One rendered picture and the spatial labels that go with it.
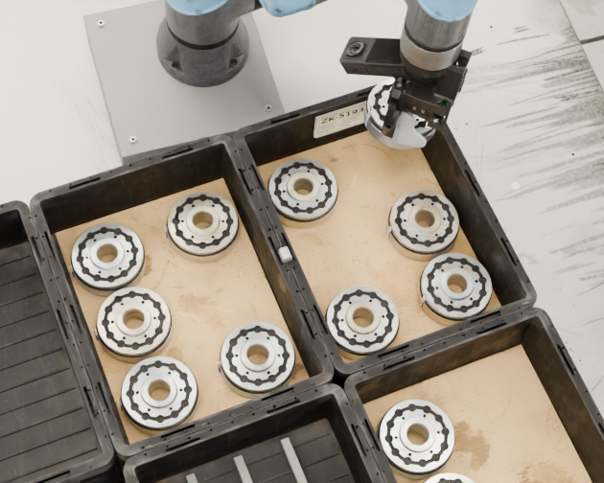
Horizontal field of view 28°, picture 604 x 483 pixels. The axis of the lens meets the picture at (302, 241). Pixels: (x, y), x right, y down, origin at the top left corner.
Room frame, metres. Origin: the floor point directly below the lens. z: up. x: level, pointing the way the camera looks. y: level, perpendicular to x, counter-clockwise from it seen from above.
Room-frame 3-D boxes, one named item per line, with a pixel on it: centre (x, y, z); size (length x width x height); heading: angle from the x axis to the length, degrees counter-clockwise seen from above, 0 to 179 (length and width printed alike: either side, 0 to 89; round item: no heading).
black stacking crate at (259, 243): (0.64, 0.16, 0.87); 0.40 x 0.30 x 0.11; 29
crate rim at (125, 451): (0.64, 0.16, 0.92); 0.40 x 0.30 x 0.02; 29
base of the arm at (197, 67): (1.14, 0.20, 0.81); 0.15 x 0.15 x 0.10
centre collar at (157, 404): (0.51, 0.16, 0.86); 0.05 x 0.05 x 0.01
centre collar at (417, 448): (0.49, -0.18, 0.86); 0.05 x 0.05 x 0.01
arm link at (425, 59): (0.88, -0.13, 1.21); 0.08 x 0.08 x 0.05
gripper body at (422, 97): (0.88, -0.13, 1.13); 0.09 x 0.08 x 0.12; 73
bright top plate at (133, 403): (0.51, 0.16, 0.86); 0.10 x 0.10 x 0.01
